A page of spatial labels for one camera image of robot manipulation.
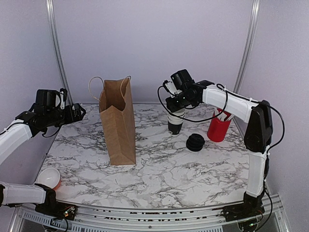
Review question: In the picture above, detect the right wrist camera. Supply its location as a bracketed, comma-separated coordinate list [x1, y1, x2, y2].
[163, 80, 180, 97]

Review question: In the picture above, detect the brown paper bag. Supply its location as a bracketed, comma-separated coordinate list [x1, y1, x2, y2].
[91, 76, 136, 165]

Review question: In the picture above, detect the aluminium frame post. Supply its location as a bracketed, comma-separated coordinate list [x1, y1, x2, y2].
[234, 0, 260, 93]
[45, 0, 73, 104]

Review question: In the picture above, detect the orange white bowl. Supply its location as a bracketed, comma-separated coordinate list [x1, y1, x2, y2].
[36, 167, 61, 190]

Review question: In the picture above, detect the front aluminium rail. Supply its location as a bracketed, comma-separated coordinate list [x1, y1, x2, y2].
[9, 195, 291, 232]

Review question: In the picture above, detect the right aluminium frame post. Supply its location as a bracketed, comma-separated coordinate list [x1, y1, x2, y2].
[234, 0, 260, 93]

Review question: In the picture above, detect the red utensil cup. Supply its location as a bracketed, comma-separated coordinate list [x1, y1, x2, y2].
[207, 108, 234, 142]

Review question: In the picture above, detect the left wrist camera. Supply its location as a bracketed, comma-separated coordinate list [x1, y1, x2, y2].
[59, 88, 68, 110]

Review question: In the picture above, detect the stack of black lids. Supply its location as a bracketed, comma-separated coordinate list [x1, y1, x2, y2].
[186, 133, 205, 152]

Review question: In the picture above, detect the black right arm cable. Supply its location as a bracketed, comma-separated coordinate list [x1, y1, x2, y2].
[157, 83, 285, 153]

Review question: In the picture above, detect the stack of paper coffee cups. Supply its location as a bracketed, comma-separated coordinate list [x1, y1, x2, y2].
[167, 109, 185, 135]

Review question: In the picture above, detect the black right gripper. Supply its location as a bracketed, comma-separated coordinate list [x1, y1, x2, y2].
[166, 91, 195, 113]

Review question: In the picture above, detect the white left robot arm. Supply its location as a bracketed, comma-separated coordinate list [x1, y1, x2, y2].
[0, 88, 86, 216]

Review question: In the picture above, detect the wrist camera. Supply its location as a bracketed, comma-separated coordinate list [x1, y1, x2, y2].
[163, 80, 180, 97]
[59, 88, 68, 110]

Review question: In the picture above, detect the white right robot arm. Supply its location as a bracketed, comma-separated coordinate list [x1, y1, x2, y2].
[162, 70, 273, 217]

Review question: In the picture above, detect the left aluminium frame post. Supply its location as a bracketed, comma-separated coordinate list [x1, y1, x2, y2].
[45, 0, 73, 104]

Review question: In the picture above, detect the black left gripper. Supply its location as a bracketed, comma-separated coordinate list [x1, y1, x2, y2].
[45, 102, 85, 127]

